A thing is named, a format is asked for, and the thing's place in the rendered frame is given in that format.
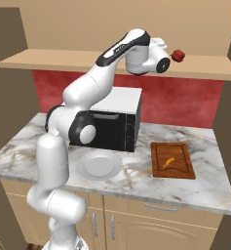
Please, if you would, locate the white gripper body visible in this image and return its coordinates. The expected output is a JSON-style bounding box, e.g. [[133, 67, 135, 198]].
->
[[149, 36, 170, 54]]

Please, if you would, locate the red condiment bottle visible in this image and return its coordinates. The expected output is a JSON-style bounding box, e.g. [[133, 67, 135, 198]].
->
[[170, 49, 186, 63]]

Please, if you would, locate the beige wooden cabinet shelf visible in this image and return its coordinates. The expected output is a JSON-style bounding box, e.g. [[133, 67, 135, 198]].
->
[[0, 48, 231, 82]]

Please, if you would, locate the brown wooden cutting board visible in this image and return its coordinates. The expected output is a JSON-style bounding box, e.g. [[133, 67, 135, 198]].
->
[[150, 142, 197, 181]]

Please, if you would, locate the white round plate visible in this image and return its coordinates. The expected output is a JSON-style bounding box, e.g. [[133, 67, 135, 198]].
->
[[76, 148, 124, 183]]

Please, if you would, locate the black and white microwave oven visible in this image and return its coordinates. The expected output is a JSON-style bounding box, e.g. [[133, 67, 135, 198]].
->
[[61, 86, 144, 153]]

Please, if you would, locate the silver drawer handle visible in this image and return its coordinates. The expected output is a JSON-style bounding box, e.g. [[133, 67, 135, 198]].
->
[[144, 201, 178, 212]]

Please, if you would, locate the beige drawer front with handle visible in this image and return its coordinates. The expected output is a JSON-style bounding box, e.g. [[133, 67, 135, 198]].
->
[[102, 193, 226, 230]]

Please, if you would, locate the silver cupboard door handle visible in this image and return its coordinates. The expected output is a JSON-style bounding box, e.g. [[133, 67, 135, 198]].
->
[[110, 214, 117, 241], [91, 211, 98, 238]]

